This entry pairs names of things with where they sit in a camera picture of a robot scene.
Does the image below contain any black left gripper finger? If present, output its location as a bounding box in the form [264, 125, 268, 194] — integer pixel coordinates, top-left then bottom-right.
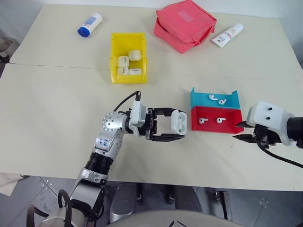
[151, 133, 186, 143]
[152, 107, 187, 119]

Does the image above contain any black table leg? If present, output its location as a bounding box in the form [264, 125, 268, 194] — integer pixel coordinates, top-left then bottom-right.
[214, 188, 235, 221]

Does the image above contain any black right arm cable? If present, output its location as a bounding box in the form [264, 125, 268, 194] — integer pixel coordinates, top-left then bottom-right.
[256, 141, 303, 169]

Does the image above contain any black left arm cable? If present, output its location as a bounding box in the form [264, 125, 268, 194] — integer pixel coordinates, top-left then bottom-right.
[113, 90, 142, 112]

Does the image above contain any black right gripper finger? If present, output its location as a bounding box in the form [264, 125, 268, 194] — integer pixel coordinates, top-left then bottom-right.
[235, 120, 256, 130]
[232, 133, 258, 144]

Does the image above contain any blue plastic tray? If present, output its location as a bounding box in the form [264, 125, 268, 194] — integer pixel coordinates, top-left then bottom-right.
[189, 87, 241, 111]

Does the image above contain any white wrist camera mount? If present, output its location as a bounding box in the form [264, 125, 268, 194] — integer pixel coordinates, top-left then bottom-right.
[246, 101, 298, 147]
[131, 100, 147, 137]

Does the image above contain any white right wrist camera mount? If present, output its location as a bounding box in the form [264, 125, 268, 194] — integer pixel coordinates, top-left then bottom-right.
[246, 101, 298, 147]

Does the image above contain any red plastic tray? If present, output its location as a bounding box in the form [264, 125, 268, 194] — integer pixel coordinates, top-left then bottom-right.
[191, 105, 245, 135]

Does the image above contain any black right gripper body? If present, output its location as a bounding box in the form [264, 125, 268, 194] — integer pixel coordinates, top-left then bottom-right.
[252, 124, 283, 149]

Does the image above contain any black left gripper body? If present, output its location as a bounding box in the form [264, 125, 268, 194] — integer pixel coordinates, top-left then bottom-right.
[143, 107, 159, 140]

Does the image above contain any pink fabric pouch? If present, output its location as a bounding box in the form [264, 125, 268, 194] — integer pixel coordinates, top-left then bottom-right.
[153, 0, 218, 54]

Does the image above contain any white cream tube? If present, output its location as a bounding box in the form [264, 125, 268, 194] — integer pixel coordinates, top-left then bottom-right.
[211, 22, 244, 49]

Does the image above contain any yellow plastic bin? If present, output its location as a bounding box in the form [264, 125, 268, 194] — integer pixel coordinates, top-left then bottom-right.
[109, 32, 149, 85]

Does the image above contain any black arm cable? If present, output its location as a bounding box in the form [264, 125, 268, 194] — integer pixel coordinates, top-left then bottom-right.
[256, 141, 303, 169]
[113, 90, 142, 112]

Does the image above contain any white bottle with blue cap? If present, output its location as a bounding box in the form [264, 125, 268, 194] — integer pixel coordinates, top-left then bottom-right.
[77, 12, 103, 38]

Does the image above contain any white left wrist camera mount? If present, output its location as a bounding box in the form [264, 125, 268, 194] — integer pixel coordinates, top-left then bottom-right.
[131, 100, 147, 137]

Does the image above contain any silver robot torso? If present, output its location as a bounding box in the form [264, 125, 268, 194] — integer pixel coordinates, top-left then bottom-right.
[41, 209, 244, 227]

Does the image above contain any grey rounded shape under table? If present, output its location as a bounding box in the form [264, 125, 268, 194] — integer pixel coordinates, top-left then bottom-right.
[109, 183, 139, 223]

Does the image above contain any black shoulder cable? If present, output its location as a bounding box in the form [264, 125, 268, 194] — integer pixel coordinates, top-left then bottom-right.
[57, 188, 73, 226]

